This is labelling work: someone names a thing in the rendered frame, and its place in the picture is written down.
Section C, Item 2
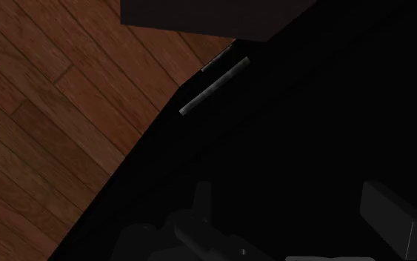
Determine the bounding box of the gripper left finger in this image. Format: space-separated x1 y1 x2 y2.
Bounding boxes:
112 182 275 261

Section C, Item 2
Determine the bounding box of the black cabinet with grey handles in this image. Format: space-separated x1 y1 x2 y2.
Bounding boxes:
47 0 417 261

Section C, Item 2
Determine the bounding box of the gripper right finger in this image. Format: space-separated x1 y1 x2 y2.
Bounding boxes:
358 180 417 261

